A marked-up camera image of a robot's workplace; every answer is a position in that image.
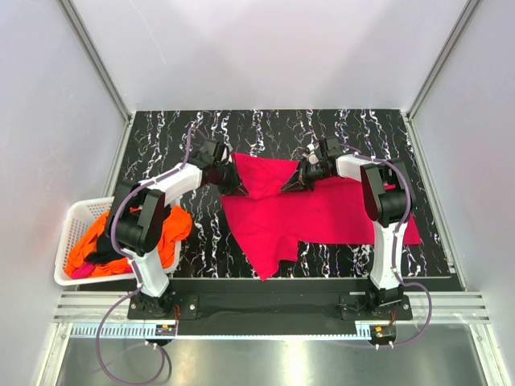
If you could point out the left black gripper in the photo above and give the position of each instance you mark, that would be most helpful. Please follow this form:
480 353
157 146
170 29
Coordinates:
240 190

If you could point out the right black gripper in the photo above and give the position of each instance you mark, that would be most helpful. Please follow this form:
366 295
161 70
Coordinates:
299 180

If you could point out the magenta t shirt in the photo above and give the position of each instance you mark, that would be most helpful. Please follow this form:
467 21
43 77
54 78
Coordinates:
268 224

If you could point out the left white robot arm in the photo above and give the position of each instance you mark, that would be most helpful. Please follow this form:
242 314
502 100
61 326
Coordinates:
135 222

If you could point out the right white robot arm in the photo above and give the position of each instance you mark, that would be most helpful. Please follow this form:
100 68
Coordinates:
388 204

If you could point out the orange t shirt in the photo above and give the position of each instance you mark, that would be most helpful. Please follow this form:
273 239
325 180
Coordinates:
176 227

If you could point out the black t shirt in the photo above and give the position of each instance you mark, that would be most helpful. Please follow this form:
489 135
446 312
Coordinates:
104 253

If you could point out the white plastic laundry basket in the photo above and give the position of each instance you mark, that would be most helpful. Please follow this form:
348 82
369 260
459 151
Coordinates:
79 218

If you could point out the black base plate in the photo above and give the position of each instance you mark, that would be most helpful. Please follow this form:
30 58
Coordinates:
245 307

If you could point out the aluminium rail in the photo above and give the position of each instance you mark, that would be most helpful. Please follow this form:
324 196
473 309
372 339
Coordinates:
106 314

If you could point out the right aluminium frame post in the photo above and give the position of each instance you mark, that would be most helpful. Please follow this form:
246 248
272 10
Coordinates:
461 24

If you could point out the aluminium frame post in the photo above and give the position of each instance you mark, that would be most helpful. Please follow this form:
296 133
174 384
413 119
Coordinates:
79 29
461 24

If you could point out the left aluminium frame post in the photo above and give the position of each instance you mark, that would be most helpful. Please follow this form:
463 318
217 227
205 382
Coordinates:
79 29

